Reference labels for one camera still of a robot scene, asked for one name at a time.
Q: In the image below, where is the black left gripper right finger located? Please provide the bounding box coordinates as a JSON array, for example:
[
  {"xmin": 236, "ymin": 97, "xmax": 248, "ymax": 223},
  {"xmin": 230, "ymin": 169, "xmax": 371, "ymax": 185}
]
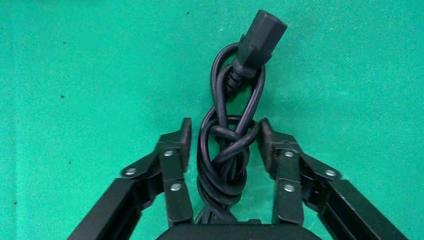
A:
[{"xmin": 257, "ymin": 117, "xmax": 409, "ymax": 240}]

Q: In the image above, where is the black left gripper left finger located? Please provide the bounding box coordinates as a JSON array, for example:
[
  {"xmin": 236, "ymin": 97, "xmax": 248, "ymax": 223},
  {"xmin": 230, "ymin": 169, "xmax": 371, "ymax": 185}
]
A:
[{"xmin": 67, "ymin": 117, "xmax": 194, "ymax": 240}]

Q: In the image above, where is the black knotted power cord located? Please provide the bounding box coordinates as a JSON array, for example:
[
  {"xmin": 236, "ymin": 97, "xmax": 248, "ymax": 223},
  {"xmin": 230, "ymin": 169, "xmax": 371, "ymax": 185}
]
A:
[{"xmin": 195, "ymin": 9, "xmax": 289, "ymax": 225}]

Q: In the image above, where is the green table cloth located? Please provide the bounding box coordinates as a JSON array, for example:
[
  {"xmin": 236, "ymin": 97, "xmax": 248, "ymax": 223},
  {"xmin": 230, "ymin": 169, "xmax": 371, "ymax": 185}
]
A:
[{"xmin": 0, "ymin": 0, "xmax": 424, "ymax": 240}]

